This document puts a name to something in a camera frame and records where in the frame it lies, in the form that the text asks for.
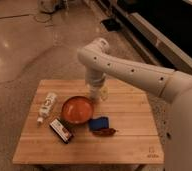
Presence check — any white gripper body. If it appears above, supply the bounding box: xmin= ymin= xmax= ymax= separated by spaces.
xmin=86 ymin=78 xmax=106 ymax=101

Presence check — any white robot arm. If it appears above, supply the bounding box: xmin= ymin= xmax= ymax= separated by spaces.
xmin=77 ymin=38 xmax=192 ymax=171

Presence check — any orange ceramic bowl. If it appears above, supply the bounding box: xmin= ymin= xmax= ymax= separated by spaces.
xmin=61 ymin=96 xmax=94 ymax=124

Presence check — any blue sponge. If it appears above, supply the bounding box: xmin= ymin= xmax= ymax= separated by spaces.
xmin=88 ymin=117 xmax=109 ymax=131

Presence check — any white plastic bottle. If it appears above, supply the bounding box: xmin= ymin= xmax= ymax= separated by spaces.
xmin=37 ymin=92 xmax=57 ymax=124

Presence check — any black snack box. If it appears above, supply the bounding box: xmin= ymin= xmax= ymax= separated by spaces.
xmin=49 ymin=119 xmax=73 ymax=144

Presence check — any dark floor mat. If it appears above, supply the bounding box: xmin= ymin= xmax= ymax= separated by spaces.
xmin=101 ymin=18 xmax=121 ymax=31

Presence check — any wooden table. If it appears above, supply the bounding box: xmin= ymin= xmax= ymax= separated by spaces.
xmin=13 ymin=80 xmax=164 ymax=164

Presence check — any long dark cabinet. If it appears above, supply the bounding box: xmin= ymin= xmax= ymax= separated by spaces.
xmin=88 ymin=0 xmax=192 ymax=78

